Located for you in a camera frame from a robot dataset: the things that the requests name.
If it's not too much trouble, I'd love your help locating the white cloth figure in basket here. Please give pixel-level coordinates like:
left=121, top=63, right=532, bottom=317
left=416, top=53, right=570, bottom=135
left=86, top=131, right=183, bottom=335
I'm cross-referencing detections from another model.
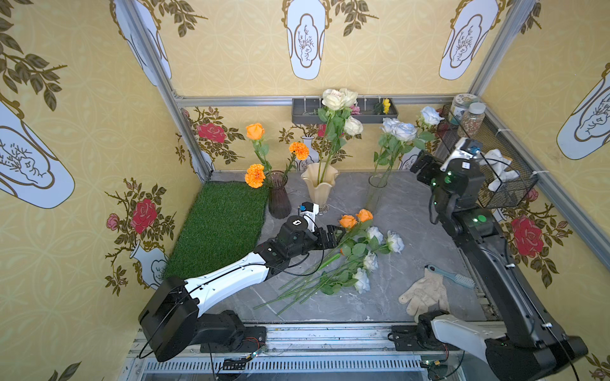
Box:
left=478, top=149, right=519, bottom=192

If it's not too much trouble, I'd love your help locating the jar with patterned lid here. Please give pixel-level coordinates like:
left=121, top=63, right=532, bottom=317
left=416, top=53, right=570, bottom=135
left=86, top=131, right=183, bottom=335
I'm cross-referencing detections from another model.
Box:
left=449, top=93, right=479, bottom=125

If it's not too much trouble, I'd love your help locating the orange carnation flower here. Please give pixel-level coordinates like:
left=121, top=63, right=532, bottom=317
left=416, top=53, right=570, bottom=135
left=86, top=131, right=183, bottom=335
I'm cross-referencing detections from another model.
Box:
left=245, top=164, right=268, bottom=189

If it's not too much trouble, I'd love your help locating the small orange flower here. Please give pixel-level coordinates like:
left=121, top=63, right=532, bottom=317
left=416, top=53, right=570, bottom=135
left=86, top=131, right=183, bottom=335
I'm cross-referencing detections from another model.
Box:
left=339, top=214, right=358, bottom=230
left=357, top=209, right=373, bottom=223

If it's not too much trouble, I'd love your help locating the yellow flower on shelf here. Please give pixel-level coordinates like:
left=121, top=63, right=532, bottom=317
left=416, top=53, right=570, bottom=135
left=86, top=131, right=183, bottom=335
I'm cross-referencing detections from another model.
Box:
left=381, top=98, right=392, bottom=114

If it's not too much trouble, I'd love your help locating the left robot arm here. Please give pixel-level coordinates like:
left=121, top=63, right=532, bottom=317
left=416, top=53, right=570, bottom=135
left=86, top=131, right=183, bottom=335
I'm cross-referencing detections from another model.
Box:
left=138, top=215, right=346, bottom=362

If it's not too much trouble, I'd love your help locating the purple ribbed glass vase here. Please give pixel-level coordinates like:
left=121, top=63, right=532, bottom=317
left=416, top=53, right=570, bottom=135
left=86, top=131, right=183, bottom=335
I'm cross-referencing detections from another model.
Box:
left=267, top=171, right=292, bottom=219

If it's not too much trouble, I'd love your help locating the cream rose flower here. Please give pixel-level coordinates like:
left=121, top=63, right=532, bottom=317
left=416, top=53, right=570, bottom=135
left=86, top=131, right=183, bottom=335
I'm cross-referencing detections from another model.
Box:
left=318, top=88, right=358, bottom=170

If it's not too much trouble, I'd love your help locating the black wire basket shelf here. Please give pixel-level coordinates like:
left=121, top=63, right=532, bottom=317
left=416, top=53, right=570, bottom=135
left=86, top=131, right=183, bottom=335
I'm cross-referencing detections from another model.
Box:
left=435, top=105, right=538, bottom=209

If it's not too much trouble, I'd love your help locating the jar with white lid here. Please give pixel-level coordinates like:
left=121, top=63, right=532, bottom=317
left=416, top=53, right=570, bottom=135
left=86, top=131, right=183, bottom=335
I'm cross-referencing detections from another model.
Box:
left=457, top=102, right=486, bottom=138

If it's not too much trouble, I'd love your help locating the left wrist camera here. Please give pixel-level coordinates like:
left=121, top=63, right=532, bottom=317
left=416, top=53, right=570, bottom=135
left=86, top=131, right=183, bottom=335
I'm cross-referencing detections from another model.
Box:
left=298, top=202, right=319, bottom=233

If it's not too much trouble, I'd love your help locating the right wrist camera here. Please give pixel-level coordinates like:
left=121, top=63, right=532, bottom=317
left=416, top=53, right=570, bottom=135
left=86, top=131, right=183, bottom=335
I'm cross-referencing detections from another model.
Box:
left=440, top=137, right=482, bottom=171

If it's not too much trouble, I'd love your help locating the cream rose single stem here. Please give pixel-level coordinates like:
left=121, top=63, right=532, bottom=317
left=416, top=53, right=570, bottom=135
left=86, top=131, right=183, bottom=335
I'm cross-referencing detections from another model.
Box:
left=320, top=115, right=364, bottom=180

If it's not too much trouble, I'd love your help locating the white rose lower pile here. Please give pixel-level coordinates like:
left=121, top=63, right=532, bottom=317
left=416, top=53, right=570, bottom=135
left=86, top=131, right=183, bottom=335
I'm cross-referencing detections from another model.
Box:
left=363, top=252, right=378, bottom=272

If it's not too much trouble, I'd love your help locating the cream fluted glass vase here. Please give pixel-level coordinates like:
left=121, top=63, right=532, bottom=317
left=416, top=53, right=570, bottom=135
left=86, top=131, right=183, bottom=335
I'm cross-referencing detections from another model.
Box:
left=301, top=163, right=340, bottom=214

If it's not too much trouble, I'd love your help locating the orange rose flower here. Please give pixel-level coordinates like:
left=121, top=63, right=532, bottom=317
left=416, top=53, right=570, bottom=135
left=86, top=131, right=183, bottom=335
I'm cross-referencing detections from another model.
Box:
left=246, top=123, right=273, bottom=173

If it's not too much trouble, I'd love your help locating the white rose flower large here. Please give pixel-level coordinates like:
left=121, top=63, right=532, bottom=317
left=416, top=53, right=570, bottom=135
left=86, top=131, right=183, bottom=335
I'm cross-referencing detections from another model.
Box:
left=395, top=121, right=418, bottom=165

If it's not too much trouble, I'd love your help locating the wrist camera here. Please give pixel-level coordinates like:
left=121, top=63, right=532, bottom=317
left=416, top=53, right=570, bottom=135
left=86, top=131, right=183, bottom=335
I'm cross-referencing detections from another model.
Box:
left=298, top=202, right=319, bottom=233
left=440, top=137, right=482, bottom=171

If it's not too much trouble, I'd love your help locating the green artificial grass mat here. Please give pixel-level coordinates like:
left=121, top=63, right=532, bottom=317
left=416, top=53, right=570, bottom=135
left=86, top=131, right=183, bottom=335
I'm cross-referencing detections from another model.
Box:
left=164, top=181, right=268, bottom=279

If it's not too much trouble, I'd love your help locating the orange marigold flower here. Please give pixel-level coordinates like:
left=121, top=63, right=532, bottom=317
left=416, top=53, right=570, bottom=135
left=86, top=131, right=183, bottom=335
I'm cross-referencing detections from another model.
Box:
left=284, top=141, right=309, bottom=179

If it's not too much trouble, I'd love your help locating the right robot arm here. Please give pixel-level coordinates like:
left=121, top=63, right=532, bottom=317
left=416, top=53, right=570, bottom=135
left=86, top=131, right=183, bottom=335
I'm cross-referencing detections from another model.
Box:
left=411, top=152, right=589, bottom=380

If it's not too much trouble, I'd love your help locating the clear glass vase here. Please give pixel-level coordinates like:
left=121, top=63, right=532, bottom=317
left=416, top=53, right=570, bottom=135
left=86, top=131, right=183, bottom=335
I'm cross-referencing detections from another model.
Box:
left=365, top=173, right=388, bottom=214

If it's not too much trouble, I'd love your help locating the beige work glove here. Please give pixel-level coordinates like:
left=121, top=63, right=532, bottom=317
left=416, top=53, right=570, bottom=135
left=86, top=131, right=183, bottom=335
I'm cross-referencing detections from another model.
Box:
left=398, top=268, right=450, bottom=322

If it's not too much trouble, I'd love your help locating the grey wall shelf tray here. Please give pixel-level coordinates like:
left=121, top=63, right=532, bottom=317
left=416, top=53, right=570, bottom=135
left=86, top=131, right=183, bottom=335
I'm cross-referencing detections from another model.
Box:
left=291, top=97, right=400, bottom=125

